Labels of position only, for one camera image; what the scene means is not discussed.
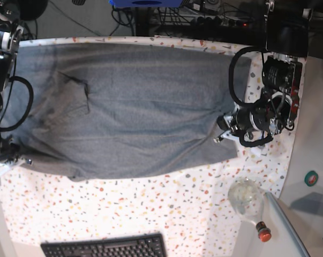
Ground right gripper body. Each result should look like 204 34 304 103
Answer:
0 134 20 163

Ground black power strip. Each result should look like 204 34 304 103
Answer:
193 16 254 28

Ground black keyboard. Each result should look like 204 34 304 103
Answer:
40 233 167 257

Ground clear bottle with red cap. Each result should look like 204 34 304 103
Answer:
228 178 272 243

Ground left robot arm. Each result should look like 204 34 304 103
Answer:
214 1 312 148

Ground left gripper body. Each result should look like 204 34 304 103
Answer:
225 107 274 147

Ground green tape roll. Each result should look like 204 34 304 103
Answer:
304 170 319 187

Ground blue box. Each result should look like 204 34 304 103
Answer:
109 0 190 8

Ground terrazzo pattern tablecloth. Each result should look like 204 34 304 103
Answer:
0 35 307 257

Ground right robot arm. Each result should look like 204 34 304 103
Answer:
0 1 34 185

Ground grey t-shirt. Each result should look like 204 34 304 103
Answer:
12 44 237 181

